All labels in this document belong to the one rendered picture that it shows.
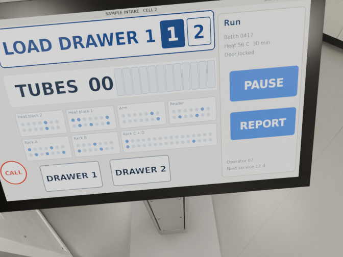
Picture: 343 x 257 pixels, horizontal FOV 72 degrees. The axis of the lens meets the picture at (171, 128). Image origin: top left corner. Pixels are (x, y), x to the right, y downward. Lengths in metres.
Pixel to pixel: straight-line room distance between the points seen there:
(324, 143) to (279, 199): 0.52
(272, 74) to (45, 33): 0.32
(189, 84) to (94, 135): 0.16
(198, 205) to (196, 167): 0.99
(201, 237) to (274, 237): 0.38
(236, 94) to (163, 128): 0.12
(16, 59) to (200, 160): 0.30
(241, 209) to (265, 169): 1.03
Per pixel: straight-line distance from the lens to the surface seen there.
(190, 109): 0.35
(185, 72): 0.34
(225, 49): 0.35
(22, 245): 1.02
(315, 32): 0.40
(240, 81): 0.36
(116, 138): 0.37
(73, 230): 1.50
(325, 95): 2.07
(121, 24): 0.35
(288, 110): 0.39
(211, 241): 1.33
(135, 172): 0.38
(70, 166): 0.41
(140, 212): 1.38
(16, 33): 0.40
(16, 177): 0.45
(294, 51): 0.39
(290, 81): 0.39
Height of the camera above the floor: 1.35
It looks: 56 degrees down
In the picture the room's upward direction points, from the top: 5 degrees counter-clockwise
